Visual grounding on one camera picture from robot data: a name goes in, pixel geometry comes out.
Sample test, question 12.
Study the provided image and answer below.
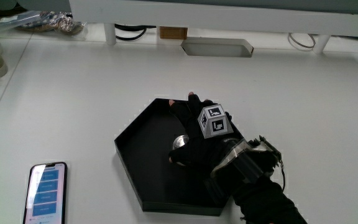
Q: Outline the white monitor riser shelf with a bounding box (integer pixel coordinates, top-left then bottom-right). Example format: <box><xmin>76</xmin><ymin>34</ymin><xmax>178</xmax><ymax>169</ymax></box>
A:
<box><xmin>68</xmin><ymin>0</ymin><xmax>358</xmax><ymax>55</ymax></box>

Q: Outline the white cable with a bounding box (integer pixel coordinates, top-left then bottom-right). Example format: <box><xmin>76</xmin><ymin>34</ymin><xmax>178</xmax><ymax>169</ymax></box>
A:
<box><xmin>287</xmin><ymin>32</ymin><xmax>316</xmax><ymax>49</ymax></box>

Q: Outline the black smartphone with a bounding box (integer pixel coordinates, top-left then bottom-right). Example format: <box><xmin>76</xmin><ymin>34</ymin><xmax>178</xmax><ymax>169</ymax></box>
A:
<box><xmin>22</xmin><ymin>161</ymin><xmax>68</xmax><ymax>224</ymax></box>

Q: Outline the black cable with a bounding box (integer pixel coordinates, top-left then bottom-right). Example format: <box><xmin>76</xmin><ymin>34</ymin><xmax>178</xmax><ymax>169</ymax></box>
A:
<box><xmin>114</xmin><ymin>23</ymin><xmax>157</xmax><ymax>42</ymax></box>

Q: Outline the black hexagonal plate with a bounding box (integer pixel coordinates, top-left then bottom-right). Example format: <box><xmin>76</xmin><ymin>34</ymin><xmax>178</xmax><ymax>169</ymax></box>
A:
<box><xmin>114</xmin><ymin>98</ymin><xmax>245</xmax><ymax>217</ymax></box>

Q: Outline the person's right forearm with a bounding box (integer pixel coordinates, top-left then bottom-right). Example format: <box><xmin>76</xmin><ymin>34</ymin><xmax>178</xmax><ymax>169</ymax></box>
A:
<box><xmin>232</xmin><ymin>174</ymin><xmax>308</xmax><ymax>224</ymax></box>

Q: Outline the crinkled plastic bag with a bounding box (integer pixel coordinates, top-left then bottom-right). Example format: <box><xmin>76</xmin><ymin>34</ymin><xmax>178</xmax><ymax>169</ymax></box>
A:
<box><xmin>16</xmin><ymin>11</ymin><xmax>86</xmax><ymax>35</ymax></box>

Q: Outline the silver paper clip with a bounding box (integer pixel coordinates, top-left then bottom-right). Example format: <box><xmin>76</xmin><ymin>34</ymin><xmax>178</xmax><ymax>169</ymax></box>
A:
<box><xmin>172</xmin><ymin>134</ymin><xmax>190</xmax><ymax>150</ymax></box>

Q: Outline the small wooden block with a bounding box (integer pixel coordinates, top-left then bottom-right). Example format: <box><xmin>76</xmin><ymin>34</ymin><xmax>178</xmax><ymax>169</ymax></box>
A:
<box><xmin>159</xmin><ymin>26</ymin><xmax>188</xmax><ymax>40</ymax></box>

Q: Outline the person's right hand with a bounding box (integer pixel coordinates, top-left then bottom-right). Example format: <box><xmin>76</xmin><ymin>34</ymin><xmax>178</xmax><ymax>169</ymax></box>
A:
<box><xmin>168</xmin><ymin>91</ymin><xmax>283</xmax><ymax>187</ymax></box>

